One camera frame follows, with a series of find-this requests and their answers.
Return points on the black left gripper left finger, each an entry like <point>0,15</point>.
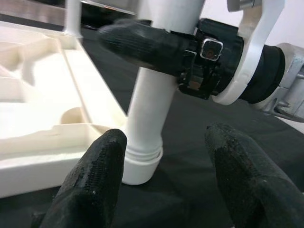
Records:
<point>92,185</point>

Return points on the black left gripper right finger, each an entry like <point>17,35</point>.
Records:
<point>251,183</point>

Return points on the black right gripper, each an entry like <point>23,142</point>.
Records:
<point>228,47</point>

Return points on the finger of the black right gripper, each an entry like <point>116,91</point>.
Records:
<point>142,45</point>

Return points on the white plastic children table top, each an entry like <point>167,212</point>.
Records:
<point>35,107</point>

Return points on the black tablecloth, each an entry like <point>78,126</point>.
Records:
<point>190,154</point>

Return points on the pink cloth covered table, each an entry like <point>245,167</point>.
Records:
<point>33,10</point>

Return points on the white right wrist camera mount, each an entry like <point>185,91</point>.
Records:
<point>251,42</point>

